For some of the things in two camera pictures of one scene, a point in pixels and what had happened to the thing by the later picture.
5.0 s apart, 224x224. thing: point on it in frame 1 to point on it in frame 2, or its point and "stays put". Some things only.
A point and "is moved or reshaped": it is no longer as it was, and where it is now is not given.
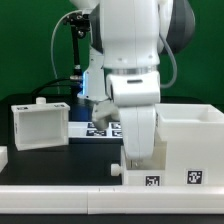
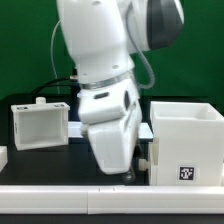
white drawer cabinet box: (194, 136) is moved or reshaped
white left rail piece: (3, 157) stays put
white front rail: (101, 200) stays put
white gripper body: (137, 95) to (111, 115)
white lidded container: (41, 125) stays put
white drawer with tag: (143, 172) is moved or reshaped
